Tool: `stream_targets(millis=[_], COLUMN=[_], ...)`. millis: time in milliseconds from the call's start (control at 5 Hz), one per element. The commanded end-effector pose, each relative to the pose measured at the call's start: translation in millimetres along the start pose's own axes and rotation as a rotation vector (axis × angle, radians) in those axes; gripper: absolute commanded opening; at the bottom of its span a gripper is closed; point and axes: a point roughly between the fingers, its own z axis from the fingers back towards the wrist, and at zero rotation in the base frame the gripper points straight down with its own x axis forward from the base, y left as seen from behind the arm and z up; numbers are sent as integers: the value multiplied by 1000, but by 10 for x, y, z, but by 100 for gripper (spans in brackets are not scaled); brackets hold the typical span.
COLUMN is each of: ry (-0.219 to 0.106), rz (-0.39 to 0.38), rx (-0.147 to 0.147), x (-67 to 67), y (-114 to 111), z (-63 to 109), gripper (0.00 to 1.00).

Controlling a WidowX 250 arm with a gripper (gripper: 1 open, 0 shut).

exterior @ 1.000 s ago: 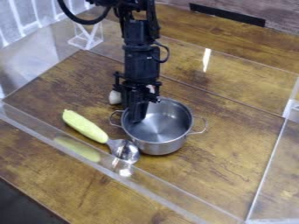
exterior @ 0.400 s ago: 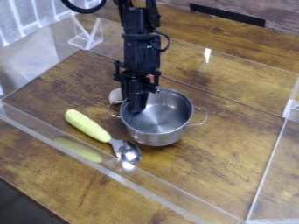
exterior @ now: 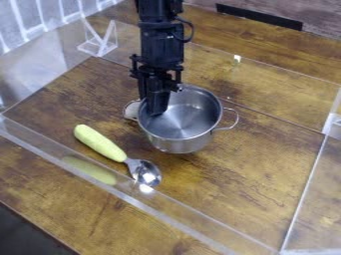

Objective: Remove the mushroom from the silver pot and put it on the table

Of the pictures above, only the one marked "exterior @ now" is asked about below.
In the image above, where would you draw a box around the clear acrylic triangle bracket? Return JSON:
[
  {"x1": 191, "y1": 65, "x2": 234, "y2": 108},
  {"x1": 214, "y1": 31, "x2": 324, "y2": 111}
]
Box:
[{"x1": 78, "y1": 19, "x2": 119, "y2": 57}]

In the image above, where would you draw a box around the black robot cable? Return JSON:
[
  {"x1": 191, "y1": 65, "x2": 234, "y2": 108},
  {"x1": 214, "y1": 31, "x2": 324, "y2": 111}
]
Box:
[{"x1": 171, "y1": 14, "x2": 195, "y2": 44}]

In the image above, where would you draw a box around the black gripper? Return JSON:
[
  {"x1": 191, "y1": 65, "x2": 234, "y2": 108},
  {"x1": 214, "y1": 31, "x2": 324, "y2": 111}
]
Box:
[{"x1": 131, "y1": 22, "x2": 185, "y2": 116}]

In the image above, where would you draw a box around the red and white mushroom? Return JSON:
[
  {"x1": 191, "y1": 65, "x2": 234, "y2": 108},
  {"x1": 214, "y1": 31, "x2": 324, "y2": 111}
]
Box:
[{"x1": 124, "y1": 103, "x2": 140, "y2": 121}]

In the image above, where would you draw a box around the black strip on table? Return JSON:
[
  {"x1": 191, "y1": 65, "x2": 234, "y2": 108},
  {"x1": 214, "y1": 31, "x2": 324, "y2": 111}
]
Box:
[{"x1": 215, "y1": 3, "x2": 304, "y2": 31}]

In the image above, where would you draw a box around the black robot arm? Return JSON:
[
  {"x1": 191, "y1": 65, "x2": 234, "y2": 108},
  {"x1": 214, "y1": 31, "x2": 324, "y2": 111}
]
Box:
[{"x1": 131, "y1": 0, "x2": 183, "y2": 116}]

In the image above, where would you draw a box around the spoon with yellow handle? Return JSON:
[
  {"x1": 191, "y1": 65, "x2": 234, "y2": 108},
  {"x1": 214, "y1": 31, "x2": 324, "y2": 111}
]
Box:
[{"x1": 74, "y1": 125, "x2": 163, "y2": 187}]

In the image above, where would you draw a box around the silver pot with handles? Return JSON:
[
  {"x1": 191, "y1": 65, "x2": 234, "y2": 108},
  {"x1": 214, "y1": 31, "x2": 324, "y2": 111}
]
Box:
[{"x1": 123, "y1": 84, "x2": 239, "y2": 153}]

